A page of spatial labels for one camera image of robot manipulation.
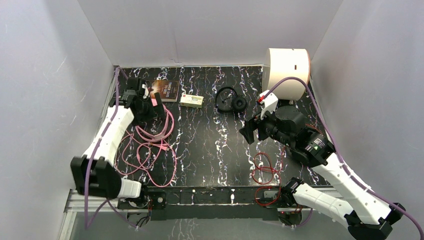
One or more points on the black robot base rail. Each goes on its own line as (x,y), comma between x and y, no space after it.
(243,202)

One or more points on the small white cardboard box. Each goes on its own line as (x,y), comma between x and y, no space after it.
(192,101)

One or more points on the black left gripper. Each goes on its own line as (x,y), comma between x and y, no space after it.
(154,106)

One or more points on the pink over-ear headphones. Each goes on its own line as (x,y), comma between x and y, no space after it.
(157,130)

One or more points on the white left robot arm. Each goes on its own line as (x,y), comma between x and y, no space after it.
(93,172)

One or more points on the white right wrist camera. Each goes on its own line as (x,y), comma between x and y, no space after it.
(268,102)

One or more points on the black on-ear headphones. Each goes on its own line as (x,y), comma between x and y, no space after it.
(238,103)

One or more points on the white cylindrical container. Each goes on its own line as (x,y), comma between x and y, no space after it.
(286,62)

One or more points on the red and black headphones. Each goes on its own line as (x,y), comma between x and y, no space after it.
(316,127)

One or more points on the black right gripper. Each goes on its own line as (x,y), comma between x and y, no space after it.
(251,125)

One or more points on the dark paperback book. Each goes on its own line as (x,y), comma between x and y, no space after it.
(168,90)

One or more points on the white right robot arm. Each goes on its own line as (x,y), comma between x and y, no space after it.
(364,216)

